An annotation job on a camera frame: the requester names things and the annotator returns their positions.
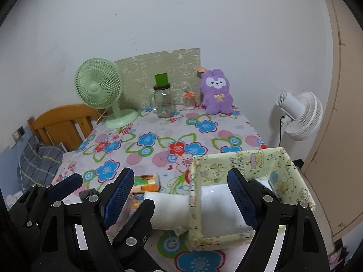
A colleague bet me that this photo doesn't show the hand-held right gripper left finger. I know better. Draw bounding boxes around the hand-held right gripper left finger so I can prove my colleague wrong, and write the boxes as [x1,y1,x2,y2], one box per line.
[35,167,135,272]

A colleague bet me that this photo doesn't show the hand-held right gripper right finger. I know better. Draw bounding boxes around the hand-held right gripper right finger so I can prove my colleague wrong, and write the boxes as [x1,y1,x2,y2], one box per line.
[227,168,332,272]

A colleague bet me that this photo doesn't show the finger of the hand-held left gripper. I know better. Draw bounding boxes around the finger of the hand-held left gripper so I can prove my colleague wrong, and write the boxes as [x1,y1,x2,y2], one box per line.
[111,198,156,262]
[17,172,83,231]

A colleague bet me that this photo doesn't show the yellow cartoon print storage box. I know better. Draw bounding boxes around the yellow cartoon print storage box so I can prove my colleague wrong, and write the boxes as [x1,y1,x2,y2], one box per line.
[189,147,316,251]

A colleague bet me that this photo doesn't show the dark grey cloth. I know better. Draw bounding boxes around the dark grey cloth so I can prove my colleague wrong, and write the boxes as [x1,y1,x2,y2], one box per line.
[79,188,100,203]

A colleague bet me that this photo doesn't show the orange tissue pack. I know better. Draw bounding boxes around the orange tissue pack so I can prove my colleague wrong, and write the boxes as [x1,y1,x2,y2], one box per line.
[133,174,161,193]

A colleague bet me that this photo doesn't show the grey plaid blanket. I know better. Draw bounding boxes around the grey plaid blanket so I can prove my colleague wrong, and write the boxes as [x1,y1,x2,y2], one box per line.
[17,136,67,190]

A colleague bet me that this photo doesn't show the wooden chair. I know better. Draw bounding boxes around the wooden chair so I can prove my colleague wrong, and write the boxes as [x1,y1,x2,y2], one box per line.
[28,104,107,152]

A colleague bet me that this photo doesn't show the floral tablecloth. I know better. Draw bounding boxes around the floral tablecloth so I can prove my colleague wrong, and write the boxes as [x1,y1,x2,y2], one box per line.
[52,105,268,272]

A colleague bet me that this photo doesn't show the glass jar green lid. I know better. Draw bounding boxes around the glass jar green lid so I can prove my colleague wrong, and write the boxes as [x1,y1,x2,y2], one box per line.
[152,74,176,119]

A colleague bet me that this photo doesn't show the purple plush bunny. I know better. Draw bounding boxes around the purple plush bunny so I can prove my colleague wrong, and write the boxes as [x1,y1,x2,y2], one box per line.
[196,68,234,116]

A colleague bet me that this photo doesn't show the green desk fan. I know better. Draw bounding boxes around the green desk fan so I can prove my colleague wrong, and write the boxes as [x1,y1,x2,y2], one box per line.
[74,58,139,129]

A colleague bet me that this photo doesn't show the white standing fan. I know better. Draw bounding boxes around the white standing fan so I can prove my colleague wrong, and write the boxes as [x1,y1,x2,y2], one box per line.
[276,91,324,148]

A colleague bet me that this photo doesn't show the beige door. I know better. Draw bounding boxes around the beige door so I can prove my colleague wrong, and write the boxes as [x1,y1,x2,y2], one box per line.
[301,0,363,241]

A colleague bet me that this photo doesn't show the dark printed bag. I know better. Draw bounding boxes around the dark printed bag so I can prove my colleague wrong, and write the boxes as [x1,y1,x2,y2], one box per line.
[327,244,352,272]

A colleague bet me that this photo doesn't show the small jar orange lid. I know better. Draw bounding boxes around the small jar orange lid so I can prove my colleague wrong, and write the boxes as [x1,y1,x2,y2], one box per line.
[183,90,197,110]

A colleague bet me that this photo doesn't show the green patterned board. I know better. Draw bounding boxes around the green patterned board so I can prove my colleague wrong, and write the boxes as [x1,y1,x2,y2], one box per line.
[113,48,202,111]

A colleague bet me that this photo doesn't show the white fan cable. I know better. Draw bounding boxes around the white fan cable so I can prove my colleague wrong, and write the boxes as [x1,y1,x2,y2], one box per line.
[93,107,110,126]

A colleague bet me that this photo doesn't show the black fan cable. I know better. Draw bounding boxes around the black fan cable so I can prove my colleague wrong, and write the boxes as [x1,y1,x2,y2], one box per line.
[279,115,285,148]

